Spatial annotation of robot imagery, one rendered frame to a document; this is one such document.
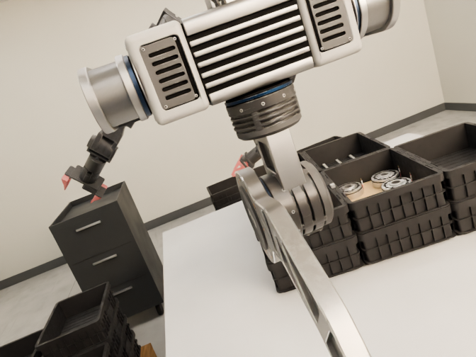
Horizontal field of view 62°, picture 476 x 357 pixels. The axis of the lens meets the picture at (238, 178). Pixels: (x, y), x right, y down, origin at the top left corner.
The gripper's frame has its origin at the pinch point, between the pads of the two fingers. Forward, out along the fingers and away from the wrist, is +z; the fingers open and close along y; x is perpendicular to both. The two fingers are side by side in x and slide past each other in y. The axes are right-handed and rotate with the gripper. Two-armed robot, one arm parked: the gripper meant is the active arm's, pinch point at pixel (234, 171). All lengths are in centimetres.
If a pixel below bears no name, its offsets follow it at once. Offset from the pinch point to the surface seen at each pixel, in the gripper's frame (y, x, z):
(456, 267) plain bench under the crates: 64, 53, -47
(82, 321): 2, 10, 113
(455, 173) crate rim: 50, 36, -64
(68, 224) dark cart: -50, -35, 117
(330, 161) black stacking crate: -25, 30, -34
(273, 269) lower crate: 57, 25, -3
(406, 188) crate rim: 52, 30, -50
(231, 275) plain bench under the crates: 34.6, 25.9, 19.0
